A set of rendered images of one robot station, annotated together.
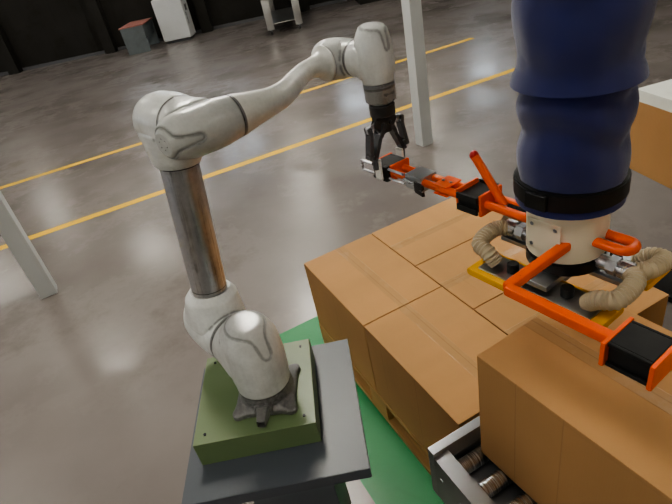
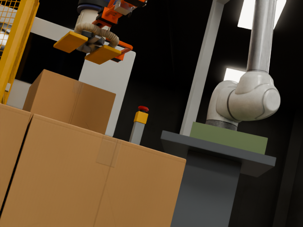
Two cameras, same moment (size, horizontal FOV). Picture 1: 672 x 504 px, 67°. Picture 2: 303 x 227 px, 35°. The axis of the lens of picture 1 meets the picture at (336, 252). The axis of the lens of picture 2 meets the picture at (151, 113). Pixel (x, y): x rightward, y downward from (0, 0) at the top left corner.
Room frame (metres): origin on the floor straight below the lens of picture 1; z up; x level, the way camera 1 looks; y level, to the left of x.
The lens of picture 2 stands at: (3.35, 0.19, 0.39)
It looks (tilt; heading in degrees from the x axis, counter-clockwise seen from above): 12 degrees up; 186
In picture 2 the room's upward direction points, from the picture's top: 15 degrees clockwise
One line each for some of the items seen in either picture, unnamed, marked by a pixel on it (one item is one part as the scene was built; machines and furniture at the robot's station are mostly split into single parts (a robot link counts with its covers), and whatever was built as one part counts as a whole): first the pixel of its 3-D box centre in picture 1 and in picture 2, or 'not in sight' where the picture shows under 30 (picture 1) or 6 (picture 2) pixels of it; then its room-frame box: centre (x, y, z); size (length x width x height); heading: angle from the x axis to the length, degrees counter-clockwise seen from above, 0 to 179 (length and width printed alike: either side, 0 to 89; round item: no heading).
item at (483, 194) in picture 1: (478, 196); (107, 17); (1.16, -0.39, 1.27); 0.10 x 0.08 x 0.06; 120
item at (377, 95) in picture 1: (380, 92); not in sight; (1.45, -0.22, 1.50); 0.09 x 0.09 x 0.06
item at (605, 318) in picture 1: (538, 283); (103, 52); (0.89, -0.44, 1.16); 0.34 x 0.10 x 0.05; 30
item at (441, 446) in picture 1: (521, 400); not in sight; (1.04, -0.47, 0.58); 0.70 x 0.03 x 0.06; 111
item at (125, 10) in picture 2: (421, 179); (123, 6); (1.34, -0.29, 1.26); 0.07 x 0.07 x 0.04; 30
